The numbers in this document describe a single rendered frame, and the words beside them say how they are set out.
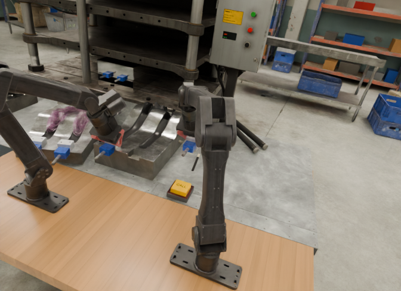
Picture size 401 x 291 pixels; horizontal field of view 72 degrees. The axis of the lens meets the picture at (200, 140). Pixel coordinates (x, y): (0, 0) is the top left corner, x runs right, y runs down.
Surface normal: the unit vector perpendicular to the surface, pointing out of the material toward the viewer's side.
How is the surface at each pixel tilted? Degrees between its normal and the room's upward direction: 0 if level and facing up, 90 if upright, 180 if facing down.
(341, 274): 0
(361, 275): 0
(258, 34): 90
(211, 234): 70
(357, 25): 90
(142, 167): 90
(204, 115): 52
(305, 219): 0
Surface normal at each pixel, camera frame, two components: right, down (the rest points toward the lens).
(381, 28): -0.43, 0.40
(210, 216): 0.26, 0.19
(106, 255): 0.13, -0.86
